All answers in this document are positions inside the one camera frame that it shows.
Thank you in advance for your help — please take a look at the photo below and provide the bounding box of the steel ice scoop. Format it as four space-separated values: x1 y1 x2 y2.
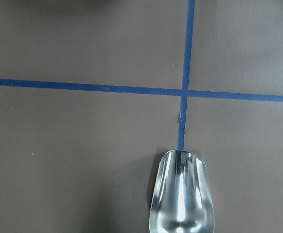
149 150 215 233

